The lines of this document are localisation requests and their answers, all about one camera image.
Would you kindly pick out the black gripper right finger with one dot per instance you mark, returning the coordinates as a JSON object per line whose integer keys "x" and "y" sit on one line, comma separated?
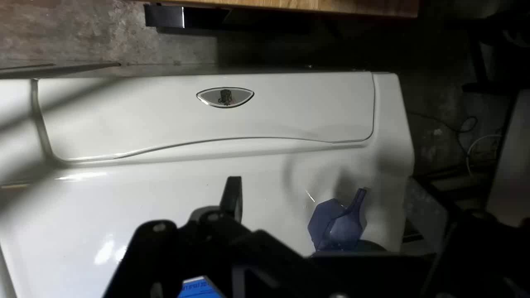
{"x": 428, "y": 213}

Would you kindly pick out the white washing machine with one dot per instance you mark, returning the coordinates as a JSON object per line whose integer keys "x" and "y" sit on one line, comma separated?
{"x": 221, "y": 160}

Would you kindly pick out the wooden shelf board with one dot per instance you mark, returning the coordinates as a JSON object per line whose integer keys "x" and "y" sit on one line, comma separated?
{"x": 309, "y": 6}

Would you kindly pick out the black shelf bracket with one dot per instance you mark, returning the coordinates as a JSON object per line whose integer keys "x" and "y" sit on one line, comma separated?
{"x": 167, "y": 17}

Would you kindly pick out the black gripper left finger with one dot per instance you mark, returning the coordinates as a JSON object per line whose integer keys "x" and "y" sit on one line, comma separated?
{"x": 233, "y": 193}

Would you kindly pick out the dark blue plastic scoop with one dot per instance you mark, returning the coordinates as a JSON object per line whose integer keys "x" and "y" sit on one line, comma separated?
{"x": 337, "y": 224}

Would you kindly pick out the white side panel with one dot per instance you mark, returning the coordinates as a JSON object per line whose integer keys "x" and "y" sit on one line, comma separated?
{"x": 515, "y": 166}

